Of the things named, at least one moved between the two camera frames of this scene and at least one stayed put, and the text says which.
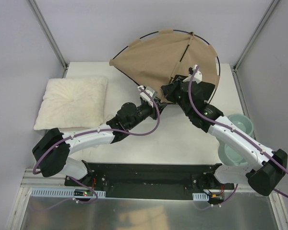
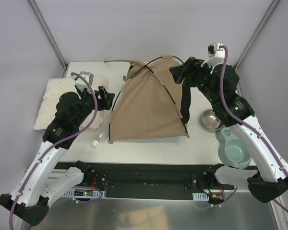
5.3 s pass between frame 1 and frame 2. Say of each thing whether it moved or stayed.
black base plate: stayed
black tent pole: moved
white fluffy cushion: stayed
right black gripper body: moved
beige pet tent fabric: moved
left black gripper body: moved
